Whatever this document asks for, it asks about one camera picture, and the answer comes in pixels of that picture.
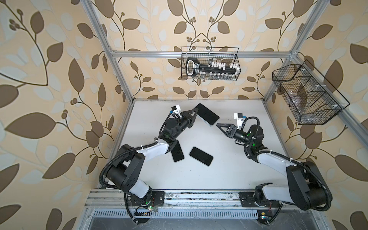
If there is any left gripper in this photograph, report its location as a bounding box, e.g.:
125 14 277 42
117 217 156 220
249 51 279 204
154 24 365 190
171 107 197 140

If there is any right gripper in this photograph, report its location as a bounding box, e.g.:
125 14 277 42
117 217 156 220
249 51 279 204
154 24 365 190
217 124 252 147

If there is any black phone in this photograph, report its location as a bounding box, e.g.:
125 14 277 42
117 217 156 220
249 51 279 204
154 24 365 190
171 141 185 163
195 103 219 126
189 147 213 166

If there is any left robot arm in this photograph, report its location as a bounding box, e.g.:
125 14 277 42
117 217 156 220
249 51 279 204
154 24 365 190
99 105 198 202

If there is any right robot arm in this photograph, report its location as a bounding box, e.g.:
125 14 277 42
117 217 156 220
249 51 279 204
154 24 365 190
216 117 333 211

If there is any black tool in basket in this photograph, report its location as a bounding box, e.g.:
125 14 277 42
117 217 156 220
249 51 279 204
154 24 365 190
182 57 241 78

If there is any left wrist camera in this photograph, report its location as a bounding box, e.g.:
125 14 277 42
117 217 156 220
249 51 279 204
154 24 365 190
170 105 181 116

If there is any back wall wire basket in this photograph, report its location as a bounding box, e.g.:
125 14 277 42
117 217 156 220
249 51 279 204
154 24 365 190
181 46 241 81

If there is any wall wire basket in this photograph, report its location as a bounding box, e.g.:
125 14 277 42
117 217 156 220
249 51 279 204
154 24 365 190
181 46 241 81
272 59 350 125

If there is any right wall wire basket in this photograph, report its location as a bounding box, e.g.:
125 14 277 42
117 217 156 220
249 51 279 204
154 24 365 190
272 59 350 125

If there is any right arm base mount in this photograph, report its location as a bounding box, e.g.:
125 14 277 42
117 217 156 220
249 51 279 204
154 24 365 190
239 183 282 225

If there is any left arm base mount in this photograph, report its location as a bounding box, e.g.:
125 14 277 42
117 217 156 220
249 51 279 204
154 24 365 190
124 189 165 225

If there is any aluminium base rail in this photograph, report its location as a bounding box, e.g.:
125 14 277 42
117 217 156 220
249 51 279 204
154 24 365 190
83 189 323 210

